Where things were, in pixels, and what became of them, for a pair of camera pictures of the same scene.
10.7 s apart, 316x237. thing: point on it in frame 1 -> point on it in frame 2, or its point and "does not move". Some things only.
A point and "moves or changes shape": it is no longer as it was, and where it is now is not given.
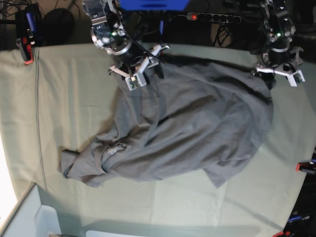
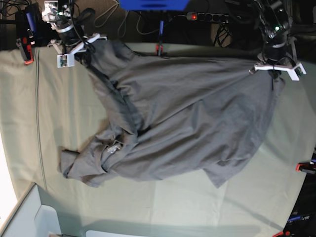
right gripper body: x=134 y=73 -> x=65 y=59
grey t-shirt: x=200 y=117 moves or changes shape
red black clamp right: x=308 y=167 does not move
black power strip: x=200 y=16 does not move
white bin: x=31 y=218 does not move
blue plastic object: x=152 y=5 does not move
